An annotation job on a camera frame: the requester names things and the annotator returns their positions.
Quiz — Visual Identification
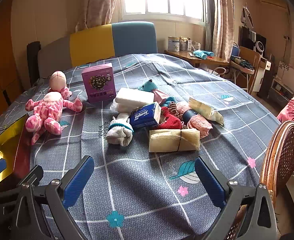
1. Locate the black monitor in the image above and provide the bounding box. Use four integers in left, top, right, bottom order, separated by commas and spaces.
241, 26, 256, 48

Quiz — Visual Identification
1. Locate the teal plush elephant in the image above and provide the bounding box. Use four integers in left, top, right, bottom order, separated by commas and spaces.
137, 79, 177, 107

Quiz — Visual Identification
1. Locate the wooden chair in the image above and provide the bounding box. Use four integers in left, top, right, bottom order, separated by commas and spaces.
229, 45, 261, 95

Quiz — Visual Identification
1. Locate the small carton box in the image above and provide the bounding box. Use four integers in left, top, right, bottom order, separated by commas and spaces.
180, 37, 191, 51

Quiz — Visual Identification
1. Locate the white cabinet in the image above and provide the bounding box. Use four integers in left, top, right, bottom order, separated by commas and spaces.
252, 55, 272, 93

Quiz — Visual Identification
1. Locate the pink towel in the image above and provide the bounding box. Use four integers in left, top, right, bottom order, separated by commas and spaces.
176, 102, 213, 138

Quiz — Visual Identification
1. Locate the white round fan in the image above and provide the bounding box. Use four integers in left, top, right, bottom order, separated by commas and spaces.
252, 35, 267, 55

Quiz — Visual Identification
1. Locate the red christmas sock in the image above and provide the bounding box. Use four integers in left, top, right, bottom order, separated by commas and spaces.
159, 106, 182, 130

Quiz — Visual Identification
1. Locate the rattan chair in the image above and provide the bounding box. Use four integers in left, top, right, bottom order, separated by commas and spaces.
259, 120, 294, 240

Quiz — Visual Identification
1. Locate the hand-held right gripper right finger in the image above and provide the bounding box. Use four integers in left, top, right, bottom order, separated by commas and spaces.
195, 156, 280, 240

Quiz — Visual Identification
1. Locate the pink satin scrunchie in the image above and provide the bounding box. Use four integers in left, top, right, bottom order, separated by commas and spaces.
167, 102, 181, 117

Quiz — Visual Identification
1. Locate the pink ruffled bedding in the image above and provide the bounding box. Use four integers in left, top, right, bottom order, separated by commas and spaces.
277, 94, 294, 180

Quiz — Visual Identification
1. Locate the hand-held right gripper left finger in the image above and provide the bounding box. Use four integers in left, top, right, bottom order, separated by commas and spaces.
10, 156, 95, 240

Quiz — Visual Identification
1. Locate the beige mesh cloth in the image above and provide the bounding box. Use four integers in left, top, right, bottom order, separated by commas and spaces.
149, 128, 200, 153

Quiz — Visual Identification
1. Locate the white cloth bundle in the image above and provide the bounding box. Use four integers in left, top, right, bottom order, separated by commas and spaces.
110, 87, 155, 113

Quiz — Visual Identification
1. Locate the pink spotted plush toy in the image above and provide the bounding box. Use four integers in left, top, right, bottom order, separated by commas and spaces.
25, 92, 63, 145
48, 70, 83, 112

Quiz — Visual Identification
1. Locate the white sock teal trim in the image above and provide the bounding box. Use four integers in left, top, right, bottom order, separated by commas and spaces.
106, 112, 134, 147

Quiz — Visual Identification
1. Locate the grey yellow blue headboard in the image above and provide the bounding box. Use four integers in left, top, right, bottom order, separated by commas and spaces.
37, 21, 159, 79

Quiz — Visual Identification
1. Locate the small teal plush toy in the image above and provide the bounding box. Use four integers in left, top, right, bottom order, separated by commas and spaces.
193, 50, 214, 60

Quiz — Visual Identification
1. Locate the purple cardboard box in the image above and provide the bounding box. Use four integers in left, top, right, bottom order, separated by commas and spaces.
81, 62, 116, 103

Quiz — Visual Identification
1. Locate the wooden desk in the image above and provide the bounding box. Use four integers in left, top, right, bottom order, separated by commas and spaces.
164, 49, 230, 68

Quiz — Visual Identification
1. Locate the grey checked bed sheet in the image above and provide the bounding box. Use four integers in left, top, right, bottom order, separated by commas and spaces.
0, 53, 281, 240

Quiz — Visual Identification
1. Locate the blue tissue pack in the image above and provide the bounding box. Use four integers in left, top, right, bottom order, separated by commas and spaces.
129, 102, 162, 130

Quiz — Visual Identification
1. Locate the gold cardboard tray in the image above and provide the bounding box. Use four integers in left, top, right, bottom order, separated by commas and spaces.
0, 117, 33, 192

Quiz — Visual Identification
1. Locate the beige patterned curtain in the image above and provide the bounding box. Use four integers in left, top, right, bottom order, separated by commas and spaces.
206, 0, 235, 60
75, 0, 121, 32

